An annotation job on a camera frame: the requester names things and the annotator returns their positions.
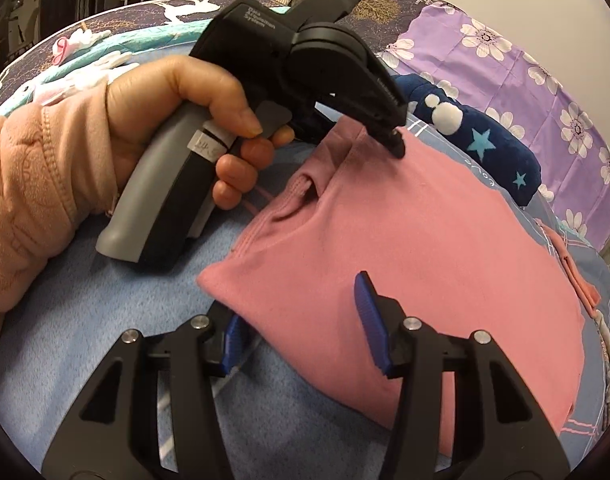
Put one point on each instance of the dark tree-print pillow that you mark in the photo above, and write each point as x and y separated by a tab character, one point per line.
381	22

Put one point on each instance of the blue plaid bed cover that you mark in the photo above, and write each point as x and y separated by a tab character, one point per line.
276	426

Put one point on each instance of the dark unicorn print bedsheet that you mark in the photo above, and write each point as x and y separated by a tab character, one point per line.
153	25

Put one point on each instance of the person's left hand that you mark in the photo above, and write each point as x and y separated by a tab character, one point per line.
139	101

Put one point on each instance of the pink long-sleeve shirt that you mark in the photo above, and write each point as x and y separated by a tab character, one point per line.
446	246

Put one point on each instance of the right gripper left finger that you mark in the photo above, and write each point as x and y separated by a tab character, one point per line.
110	431

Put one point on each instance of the folded orange garment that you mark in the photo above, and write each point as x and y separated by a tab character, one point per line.
586	292

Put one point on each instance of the navy star fleece blanket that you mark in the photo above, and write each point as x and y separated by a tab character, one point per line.
508	161

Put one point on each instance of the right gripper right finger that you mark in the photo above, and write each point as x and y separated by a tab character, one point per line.
500	430

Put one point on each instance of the purple floral pillow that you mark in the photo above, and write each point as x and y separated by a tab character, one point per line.
479	67

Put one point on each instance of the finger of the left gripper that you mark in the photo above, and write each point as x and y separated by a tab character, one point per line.
392	140

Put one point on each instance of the peach fleece sleeve forearm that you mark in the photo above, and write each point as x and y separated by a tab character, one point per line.
55	169

